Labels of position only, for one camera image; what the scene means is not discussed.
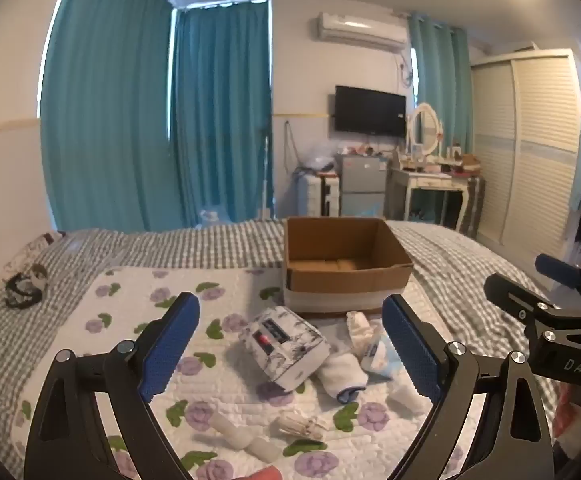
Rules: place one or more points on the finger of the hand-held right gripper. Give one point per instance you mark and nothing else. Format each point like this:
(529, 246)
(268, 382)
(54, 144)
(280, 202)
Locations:
(513, 295)
(563, 269)

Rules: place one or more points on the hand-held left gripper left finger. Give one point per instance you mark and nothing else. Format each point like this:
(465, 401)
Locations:
(170, 345)

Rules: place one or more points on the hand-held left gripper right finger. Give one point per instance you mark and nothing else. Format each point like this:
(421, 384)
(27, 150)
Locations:
(413, 350)

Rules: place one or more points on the white towel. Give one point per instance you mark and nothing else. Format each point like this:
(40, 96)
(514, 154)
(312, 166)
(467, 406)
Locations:
(338, 372)

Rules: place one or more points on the black and white patterned pouch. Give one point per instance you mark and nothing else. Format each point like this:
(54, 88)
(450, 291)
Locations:
(280, 345)

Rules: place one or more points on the brown cardboard box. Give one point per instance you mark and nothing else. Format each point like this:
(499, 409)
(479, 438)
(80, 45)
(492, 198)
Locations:
(340, 240)

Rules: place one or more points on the light blue cloth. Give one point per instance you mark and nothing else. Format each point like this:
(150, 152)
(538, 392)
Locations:
(384, 362)

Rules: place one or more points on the small white rolled cloth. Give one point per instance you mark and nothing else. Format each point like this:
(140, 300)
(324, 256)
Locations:
(405, 399)

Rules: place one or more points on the white floral quilt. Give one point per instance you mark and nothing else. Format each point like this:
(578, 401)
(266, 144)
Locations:
(135, 305)

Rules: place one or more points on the red patterned cloth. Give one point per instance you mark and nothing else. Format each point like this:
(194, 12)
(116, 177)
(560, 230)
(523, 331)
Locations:
(570, 415)

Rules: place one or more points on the dark suitcase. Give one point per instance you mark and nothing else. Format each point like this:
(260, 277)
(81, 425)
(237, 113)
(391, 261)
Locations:
(475, 205)

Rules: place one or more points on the cream sliding wardrobe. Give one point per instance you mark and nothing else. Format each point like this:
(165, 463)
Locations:
(535, 150)

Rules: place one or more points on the white patterned cloth bundle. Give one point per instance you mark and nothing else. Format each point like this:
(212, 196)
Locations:
(298, 425)

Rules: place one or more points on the brown bag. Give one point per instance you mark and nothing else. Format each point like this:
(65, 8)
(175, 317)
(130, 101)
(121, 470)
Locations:
(468, 161)

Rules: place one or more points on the white dressing table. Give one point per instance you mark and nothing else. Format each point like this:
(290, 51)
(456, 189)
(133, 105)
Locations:
(428, 180)

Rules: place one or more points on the black and white cloth item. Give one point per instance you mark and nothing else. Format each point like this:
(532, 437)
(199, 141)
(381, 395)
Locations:
(25, 287)

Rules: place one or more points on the pink object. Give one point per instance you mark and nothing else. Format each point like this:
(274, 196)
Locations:
(265, 474)

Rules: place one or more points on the patterned pillow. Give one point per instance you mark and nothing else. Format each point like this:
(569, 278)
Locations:
(25, 255)

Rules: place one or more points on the grey mini fridge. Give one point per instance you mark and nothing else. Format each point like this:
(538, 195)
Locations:
(360, 180)

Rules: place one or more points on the white suitcase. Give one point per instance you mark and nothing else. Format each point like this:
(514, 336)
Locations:
(308, 195)

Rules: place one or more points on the white oval vanity mirror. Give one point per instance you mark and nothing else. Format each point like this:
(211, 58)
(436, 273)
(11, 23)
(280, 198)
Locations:
(423, 127)

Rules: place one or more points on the small toiletries clutter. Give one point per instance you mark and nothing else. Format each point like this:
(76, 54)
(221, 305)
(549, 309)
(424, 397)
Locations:
(363, 150)

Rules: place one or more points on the clear plastic bag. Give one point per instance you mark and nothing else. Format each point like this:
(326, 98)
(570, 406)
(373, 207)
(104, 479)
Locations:
(320, 157)

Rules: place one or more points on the narrow light teal curtain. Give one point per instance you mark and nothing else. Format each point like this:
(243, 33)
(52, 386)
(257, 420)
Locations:
(440, 85)

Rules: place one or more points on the wide teal curtain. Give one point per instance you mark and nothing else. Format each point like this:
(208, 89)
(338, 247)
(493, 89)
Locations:
(105, 110)

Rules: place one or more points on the white air conditioner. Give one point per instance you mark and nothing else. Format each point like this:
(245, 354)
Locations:
(360, 30)

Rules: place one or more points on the small white picture frame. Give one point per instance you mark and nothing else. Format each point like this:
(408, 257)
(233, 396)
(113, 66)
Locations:
(415, 150)

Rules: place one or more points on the black wall television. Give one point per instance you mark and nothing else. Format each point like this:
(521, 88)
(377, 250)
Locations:
(369, 110)

